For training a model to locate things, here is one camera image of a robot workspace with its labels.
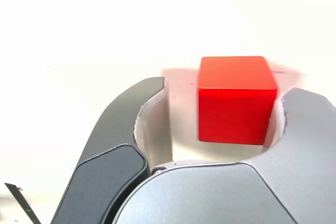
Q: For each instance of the black tape strip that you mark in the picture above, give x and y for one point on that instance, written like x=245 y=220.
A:
x=21 y=200

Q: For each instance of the narrow grey gripper left jaw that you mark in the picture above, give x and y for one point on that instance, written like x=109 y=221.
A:
x=110 y=140

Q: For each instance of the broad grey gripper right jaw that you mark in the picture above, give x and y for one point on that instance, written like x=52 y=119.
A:
x=236 y=195

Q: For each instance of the red cube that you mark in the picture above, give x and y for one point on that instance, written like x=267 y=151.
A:
x=233 y=113

